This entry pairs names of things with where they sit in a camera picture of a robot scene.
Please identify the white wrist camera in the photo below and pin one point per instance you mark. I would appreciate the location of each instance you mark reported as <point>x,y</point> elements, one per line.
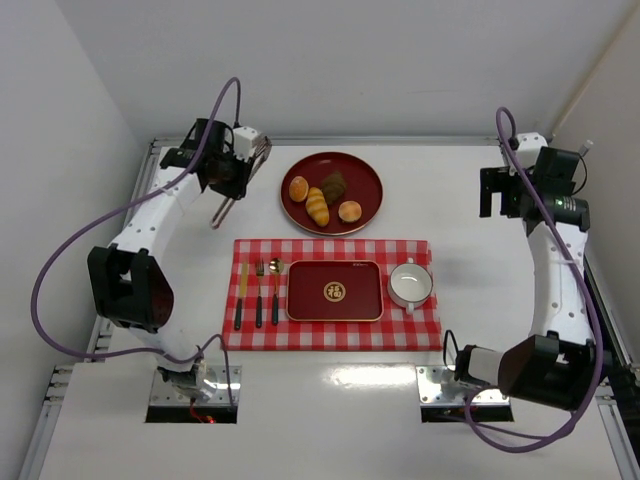
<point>528,148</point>
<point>245,141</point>

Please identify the round pale bun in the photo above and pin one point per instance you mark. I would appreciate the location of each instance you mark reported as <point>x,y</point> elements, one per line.
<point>350,211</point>

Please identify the striped orange bread roll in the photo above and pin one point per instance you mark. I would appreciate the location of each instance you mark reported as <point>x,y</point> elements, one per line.
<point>317,207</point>

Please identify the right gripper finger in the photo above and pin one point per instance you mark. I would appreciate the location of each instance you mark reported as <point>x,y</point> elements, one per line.
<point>485,207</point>
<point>495,177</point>

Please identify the rectangular red tray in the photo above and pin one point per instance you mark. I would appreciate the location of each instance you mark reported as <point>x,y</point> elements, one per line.
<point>334,291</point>

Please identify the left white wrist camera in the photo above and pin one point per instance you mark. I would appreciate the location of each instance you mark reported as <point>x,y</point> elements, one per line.
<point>245,141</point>

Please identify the gold fork black handle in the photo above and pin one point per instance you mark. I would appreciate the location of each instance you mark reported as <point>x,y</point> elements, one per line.
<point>259,268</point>

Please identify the red white checkered cloth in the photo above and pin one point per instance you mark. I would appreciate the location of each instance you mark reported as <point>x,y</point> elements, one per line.
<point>394,331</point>

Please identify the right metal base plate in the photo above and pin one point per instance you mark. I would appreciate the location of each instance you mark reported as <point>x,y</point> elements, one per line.
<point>437,388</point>

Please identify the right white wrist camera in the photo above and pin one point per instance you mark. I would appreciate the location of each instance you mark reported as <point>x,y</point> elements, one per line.
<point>528,148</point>

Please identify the sesame bun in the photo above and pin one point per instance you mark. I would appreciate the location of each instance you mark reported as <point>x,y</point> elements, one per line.
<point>298,189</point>

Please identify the gold spoon black handle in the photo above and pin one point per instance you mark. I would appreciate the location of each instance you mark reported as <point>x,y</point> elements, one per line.
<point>276,267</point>

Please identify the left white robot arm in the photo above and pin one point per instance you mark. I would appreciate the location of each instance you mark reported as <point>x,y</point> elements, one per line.
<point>128,285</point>

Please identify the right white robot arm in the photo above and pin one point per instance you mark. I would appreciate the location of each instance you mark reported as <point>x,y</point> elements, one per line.
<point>554,366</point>

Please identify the stainless steel tongs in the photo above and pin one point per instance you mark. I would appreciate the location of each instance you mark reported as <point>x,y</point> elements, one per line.
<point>226,206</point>

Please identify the metal base plate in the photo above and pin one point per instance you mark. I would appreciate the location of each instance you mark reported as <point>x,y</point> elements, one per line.
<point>205,386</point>
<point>437,388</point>

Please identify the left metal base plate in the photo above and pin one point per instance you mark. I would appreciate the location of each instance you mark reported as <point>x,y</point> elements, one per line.
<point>205,386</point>

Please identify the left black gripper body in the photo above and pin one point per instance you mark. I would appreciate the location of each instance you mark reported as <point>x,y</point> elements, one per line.
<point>240,179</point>

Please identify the round red plate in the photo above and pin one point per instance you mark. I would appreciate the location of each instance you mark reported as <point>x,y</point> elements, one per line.
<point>363,186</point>

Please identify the aluminium table frame rail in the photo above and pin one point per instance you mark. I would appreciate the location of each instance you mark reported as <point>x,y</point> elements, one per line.
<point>334,415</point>

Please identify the dark brown bread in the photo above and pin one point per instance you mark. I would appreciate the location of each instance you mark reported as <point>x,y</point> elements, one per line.
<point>333,187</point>

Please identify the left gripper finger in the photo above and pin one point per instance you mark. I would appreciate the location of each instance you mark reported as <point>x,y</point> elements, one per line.
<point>232,191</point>
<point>257,165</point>

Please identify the white two-handled bowl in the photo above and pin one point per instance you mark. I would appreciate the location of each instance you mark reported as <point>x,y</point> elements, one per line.
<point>410,285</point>

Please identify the gold knife black handle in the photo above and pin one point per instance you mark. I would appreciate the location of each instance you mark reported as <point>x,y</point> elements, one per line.
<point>241,296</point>

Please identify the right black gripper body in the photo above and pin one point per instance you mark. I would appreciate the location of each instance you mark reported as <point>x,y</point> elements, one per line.
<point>497,185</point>

